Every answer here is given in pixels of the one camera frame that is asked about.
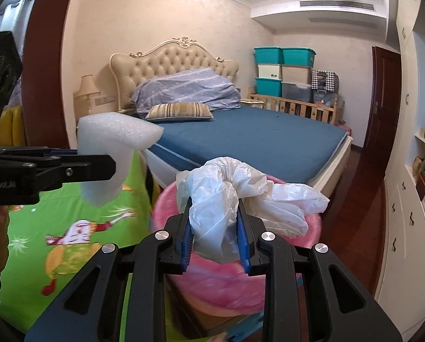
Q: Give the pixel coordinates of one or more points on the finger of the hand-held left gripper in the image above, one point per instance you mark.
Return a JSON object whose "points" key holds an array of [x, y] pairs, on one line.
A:
{"points": [[91, 169], [61, 153]]}

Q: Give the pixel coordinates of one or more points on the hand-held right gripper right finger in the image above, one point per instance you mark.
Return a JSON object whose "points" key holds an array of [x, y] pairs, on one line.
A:
{"points": [[244, 242]]}

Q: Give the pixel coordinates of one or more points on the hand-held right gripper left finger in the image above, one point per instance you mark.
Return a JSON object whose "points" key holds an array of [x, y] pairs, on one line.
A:
{"points": [[185, 245]]}

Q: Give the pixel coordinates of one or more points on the thick white foam block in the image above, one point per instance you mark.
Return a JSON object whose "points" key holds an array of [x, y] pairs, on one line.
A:
{"points": [[102, 131]]}

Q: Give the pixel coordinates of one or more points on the pink trash bin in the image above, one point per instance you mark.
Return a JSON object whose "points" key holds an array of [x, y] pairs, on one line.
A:
{"points": [[216, 285]]}

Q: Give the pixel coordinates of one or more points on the white translucent plastic bag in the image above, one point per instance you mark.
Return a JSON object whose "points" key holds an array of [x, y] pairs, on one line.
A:
{"points": [[216, 199]]}

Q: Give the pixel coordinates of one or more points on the dark red wooden panel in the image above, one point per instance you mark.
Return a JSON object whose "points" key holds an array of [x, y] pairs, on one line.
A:
{"points": [[45, 78]]}

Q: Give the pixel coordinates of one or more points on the beige bedside lamp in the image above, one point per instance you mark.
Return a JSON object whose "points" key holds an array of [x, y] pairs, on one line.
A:
{"points": [[86, 89]]}

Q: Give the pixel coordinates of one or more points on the green printed tablecloth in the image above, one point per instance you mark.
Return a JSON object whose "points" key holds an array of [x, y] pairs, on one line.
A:
{"points": [[30, 219]]}

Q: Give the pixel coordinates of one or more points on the striped pillow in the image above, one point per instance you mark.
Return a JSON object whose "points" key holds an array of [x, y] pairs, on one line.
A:
{"points": [[180, 111]]}

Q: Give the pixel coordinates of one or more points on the bed with blue sheet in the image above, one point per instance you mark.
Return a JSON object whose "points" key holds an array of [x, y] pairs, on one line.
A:
{"points": [[269, 139]]}

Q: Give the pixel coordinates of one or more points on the striped blue folded duvet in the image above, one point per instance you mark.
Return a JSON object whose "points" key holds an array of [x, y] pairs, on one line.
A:
{"points": [[191, 89]]}

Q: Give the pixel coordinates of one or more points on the beige tufted headboard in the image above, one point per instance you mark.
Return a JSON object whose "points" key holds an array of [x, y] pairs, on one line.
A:
{"points": [[173, 57]]}

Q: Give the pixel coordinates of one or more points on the teal storage box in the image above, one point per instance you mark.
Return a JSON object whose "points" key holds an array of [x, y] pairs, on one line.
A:
{"points": [[267, 56], [268, 87], [298, 57]]}

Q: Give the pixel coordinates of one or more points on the grey clear storage box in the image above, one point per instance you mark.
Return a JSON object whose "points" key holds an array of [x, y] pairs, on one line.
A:
{"points": [[296, 92]]}

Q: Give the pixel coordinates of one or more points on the white built-in wardrobe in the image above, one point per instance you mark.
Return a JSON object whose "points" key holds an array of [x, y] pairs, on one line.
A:
{"points": [[398, 203]]}

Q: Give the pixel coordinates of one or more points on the dark storage bag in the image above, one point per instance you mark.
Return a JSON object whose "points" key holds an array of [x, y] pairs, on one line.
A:
{"points": [[324, 98]]}

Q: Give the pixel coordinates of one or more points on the beige storage box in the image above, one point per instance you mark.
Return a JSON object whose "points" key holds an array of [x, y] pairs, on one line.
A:
{"points": [[296, 74], [269, 71]]}

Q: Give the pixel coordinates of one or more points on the black white checkered bag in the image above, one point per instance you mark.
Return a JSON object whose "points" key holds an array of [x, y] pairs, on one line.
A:
{"points": [[324, 80]]}

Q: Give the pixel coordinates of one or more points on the dark wooden door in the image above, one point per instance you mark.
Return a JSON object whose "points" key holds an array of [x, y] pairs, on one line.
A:
{"points": [[380, 103]]}

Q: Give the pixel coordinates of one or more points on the ceiling air vent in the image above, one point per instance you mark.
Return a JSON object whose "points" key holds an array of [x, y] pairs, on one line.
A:
{"points": [[337, 5]]}

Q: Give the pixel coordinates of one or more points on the wall switch panel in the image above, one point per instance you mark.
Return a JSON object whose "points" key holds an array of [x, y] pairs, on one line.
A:
{"points": [[105, 100]]}

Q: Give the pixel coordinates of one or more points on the wooden crib rail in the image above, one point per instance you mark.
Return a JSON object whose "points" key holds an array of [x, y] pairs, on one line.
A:
{"points": [[298, 108]]}

